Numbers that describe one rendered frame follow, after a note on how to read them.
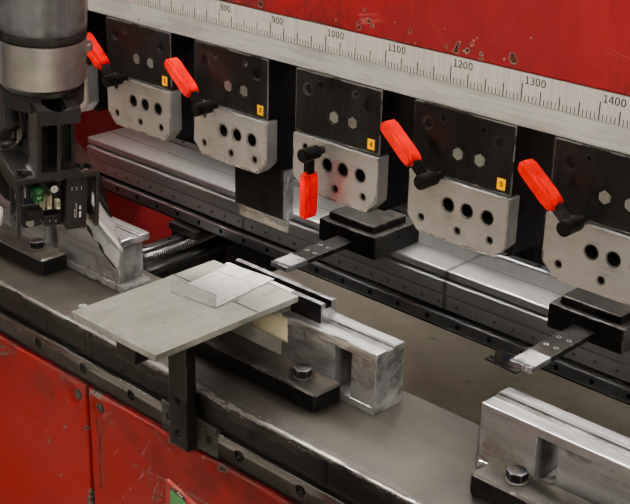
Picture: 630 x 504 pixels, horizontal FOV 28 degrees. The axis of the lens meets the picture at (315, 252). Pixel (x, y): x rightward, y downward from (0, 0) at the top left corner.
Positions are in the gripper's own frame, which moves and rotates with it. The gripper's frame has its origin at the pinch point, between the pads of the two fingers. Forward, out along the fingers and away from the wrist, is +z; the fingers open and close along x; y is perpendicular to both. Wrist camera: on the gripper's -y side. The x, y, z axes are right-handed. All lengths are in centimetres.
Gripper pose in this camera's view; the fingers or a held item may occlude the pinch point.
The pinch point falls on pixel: (34, 277)
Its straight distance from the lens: 117.9
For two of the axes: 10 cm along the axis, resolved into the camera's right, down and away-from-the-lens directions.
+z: -1.0, 8.7, 4.8
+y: 4.6, 4.7, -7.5
